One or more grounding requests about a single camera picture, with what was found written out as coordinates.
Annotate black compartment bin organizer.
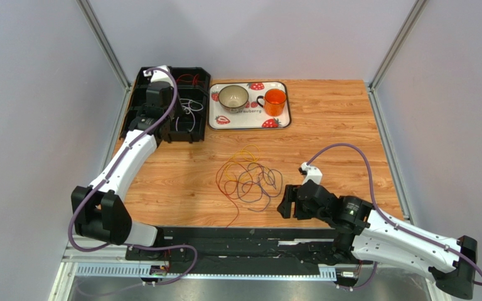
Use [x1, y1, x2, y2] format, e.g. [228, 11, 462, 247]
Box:
[119, 66, 212, 143]

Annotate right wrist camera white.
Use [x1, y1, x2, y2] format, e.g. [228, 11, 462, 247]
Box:
[299, 162, 323, 184]

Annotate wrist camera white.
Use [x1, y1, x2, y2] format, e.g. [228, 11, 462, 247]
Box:
[142, 65, 173, 85]
[299, 162, 323, 184]

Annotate yellow cable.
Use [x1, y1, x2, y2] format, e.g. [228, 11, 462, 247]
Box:
[224, 144, 263, 184]

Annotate orange mug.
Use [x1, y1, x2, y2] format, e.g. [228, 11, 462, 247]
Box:
[256, 88, 287, 117]

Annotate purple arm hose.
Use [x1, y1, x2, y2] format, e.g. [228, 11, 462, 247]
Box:
[67, 66, 179, 253]
[307, 143, 482, 287]

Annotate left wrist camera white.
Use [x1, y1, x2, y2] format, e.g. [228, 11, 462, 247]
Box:
[142, 65, 173, 85]

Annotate strawberry pattern tray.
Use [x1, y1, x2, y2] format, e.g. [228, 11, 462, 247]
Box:
[208, 82, 292, 130]

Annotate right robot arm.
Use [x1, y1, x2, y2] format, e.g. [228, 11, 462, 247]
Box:
[277, 180, 478, 300]

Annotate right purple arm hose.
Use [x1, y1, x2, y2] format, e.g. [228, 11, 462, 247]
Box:
[307, 143, 482, 287]

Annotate beige ceramic bowl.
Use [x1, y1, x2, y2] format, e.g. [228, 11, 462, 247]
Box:
[218, 85, 249, 114]

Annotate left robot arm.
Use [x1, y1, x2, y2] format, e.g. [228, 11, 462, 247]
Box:
[67, 81, 178, 252]

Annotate red cable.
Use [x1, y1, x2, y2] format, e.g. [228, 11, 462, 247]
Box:
[176, 73, 205, 88]

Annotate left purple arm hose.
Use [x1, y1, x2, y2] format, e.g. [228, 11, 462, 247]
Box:
[67, 66, 179, 253]

